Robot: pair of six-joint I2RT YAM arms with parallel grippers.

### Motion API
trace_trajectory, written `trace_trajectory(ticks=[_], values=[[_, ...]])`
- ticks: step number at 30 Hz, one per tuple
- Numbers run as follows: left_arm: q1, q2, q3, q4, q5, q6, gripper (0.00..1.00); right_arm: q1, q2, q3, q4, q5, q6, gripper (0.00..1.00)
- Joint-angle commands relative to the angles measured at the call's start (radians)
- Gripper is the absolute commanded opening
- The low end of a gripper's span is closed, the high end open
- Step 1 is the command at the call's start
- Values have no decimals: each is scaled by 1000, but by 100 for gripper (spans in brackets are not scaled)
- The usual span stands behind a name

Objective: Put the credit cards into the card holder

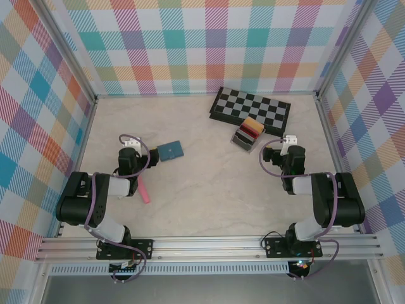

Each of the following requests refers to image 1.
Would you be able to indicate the blue card holder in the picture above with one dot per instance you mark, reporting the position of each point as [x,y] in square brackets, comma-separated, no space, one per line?
[171,151]

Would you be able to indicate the clear acrylic card stand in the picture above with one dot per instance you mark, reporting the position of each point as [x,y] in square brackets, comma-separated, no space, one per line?
[243,149]

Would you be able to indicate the stack of black cards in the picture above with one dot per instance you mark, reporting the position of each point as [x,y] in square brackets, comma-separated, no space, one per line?
[245,141]

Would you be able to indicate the stack of red cards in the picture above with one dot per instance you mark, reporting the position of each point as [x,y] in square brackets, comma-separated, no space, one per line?
[250,131]

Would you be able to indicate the stack of gold cards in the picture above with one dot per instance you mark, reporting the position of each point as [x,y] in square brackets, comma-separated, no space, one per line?
[253,123]

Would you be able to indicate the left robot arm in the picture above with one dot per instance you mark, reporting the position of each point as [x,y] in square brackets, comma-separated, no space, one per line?
[76,202]

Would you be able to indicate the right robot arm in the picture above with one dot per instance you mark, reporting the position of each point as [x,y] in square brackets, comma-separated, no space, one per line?
[348,206]

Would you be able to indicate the pink stick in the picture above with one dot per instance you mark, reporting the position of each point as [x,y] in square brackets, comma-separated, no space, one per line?
[144,191]

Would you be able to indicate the black folding chessboard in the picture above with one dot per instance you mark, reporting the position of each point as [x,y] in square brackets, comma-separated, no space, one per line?
[250,107]

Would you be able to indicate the small circuit board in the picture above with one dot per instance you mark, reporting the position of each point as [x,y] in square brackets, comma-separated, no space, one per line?
[125,269]
[302,265]

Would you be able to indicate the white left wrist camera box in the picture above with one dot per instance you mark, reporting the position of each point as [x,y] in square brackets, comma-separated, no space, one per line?
[133,143]

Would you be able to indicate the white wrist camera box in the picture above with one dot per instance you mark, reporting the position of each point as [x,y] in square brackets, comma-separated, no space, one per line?
[133,143]
[291,140]

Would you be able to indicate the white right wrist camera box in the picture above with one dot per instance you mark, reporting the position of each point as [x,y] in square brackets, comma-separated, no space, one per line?
[291,140]

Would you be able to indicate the aluminium table side rail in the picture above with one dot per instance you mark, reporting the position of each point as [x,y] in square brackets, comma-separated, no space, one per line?
[79,158]
[332,142]

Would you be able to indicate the thin aluminium table rail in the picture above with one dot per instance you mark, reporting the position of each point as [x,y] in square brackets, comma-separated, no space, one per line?
[158,94]

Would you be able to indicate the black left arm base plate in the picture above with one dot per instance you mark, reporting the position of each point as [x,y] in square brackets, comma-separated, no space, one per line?
[144,248]

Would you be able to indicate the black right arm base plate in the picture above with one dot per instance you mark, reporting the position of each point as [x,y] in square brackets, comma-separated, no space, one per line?
[275,248]

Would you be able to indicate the long aluminium mounting rail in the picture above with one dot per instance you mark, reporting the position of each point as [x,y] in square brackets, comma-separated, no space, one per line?
[205,248]

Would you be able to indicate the aluminium frame post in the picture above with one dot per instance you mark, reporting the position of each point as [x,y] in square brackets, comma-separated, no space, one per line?
[343,47]
[64,47]

